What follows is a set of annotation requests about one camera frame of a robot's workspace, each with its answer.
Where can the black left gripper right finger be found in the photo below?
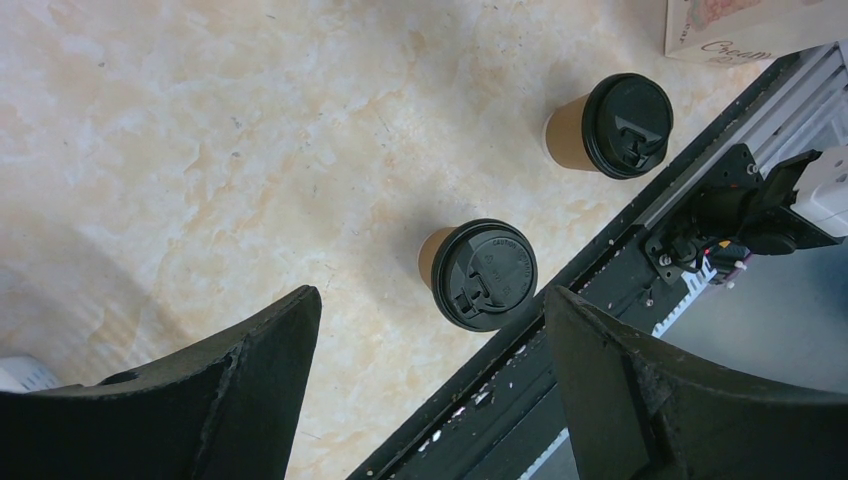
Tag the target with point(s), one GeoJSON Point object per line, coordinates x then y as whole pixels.
{"type": "Point", "coordinates": [637, 407]}

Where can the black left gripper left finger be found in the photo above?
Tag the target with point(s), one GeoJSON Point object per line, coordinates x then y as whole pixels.
{"type": "Point", "coordinates": [225, 407]}

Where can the brown paper coffee cup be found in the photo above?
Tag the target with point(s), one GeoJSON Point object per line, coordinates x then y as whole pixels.
{"type": "Point", "coordinates": [563, 136]}

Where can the paper takeout bag orange handles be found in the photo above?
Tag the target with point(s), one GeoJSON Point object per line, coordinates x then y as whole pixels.
{"type": "Point", "coordinates": [737, 32]}

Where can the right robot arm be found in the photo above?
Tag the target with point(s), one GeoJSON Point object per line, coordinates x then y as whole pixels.
{"type": "Point", "coordinates": [803, 204]}

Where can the white plastic basket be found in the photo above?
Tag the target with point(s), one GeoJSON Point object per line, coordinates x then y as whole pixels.
{"type": "Point", "coordinates": [23, 374]}

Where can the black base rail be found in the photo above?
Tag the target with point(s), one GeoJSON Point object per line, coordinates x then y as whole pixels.
{"type": "Point", "coordinates": [500, 416]}

